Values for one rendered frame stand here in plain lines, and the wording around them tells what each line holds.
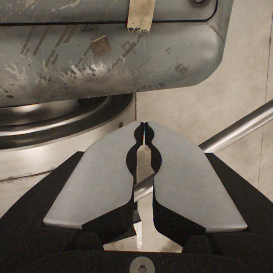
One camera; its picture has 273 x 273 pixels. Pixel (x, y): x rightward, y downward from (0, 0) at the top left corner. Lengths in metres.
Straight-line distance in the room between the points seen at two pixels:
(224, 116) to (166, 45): 1.93
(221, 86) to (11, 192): 1.82
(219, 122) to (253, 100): 0.39
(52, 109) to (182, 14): 0.17
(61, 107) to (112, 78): 0.10
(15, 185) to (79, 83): 0.13
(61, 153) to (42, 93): 0.07
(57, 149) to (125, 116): 0.10
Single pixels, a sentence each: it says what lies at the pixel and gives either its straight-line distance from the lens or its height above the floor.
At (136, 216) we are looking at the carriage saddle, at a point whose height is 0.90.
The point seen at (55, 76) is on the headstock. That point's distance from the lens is 0.17.
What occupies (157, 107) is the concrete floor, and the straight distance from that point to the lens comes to 1.66.
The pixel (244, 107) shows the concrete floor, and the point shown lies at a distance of 2.21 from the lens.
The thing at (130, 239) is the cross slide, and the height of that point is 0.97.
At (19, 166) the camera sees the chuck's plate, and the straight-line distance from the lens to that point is 0.23.
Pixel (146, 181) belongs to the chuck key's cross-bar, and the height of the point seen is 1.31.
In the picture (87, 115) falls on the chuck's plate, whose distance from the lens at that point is 0.27.
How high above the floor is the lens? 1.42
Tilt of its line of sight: 56 degrees down
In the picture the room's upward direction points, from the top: 149 degrees clockwise
